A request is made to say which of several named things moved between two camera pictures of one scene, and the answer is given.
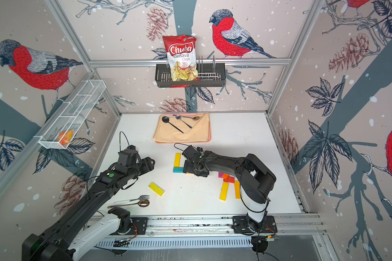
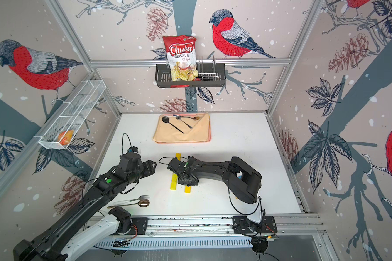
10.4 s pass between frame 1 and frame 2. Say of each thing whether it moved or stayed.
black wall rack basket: stayed
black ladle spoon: stayed
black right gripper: moved
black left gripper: stayed
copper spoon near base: stayed
